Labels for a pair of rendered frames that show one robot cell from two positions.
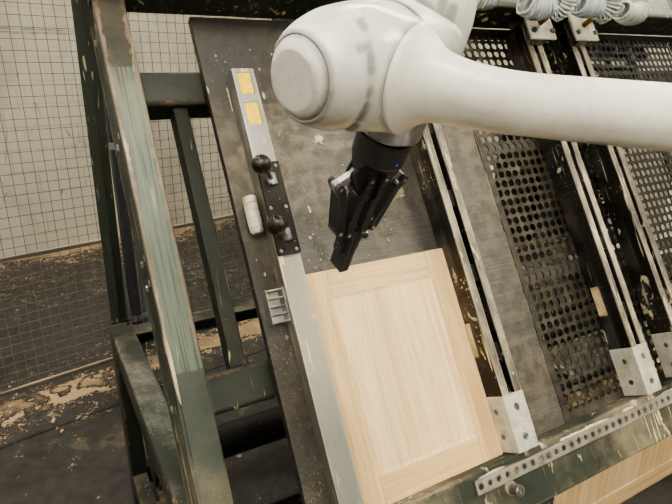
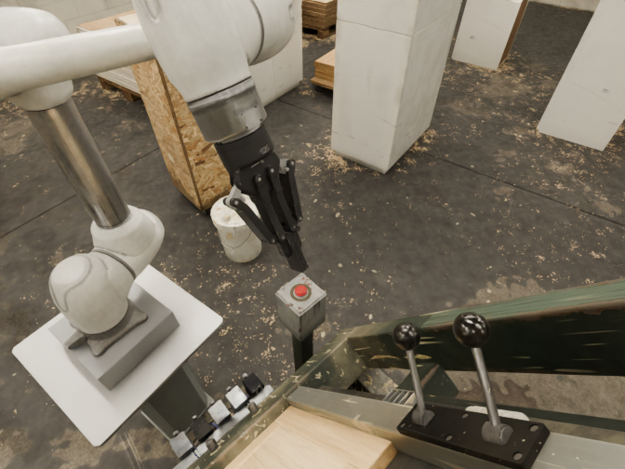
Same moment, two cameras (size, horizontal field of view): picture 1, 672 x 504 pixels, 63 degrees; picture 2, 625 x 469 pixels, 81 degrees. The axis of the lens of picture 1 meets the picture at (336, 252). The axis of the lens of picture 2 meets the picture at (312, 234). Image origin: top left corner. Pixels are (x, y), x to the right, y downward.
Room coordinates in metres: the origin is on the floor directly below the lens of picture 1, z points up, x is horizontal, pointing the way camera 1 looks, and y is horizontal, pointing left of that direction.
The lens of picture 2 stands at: (1.17, -0.07, 1.90)
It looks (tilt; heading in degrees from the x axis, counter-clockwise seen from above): 47 degrees down; 166
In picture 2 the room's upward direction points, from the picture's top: straight up
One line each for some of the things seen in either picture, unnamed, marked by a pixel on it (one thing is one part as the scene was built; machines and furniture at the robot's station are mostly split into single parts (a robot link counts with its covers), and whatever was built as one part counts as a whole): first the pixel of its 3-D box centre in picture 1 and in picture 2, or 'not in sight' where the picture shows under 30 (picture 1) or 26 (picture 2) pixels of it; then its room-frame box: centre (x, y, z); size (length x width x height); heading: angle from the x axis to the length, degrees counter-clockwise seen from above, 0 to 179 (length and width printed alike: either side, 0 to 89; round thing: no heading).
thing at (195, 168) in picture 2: not in sight; (199, 121); (-1.18, -0.27, 0.63); 0.50 x 0.42 x 1.25; 119
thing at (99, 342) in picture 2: not in sight; (100, 320); (0.43, -0.58, 0.87); 0.22 x 0.18 x 0.06; 125
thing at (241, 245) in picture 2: not in sight; (239, 223); (-0.54, -0.13, 0.24); 0.32 x 0.30 x 0.47; 130
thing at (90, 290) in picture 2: not in sight; (88, 288); (0.41, -0.56, 1.01); 0.18 x 0.16 x 0.22; 148
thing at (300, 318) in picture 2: not in sight; (301, 307); (0.53, 0.05, 0.84); 0.12 x 0.12 x 0.18; 29
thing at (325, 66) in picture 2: not in sight; (343, 73); (-2.70, 1.25, 0.15); 0.61 x 0.52 x 0.31; 130
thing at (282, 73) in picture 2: not in sight; (250, 48); (-2.78, 0.27, 0.48); 1.00 x 0.64 x 0.95; 130
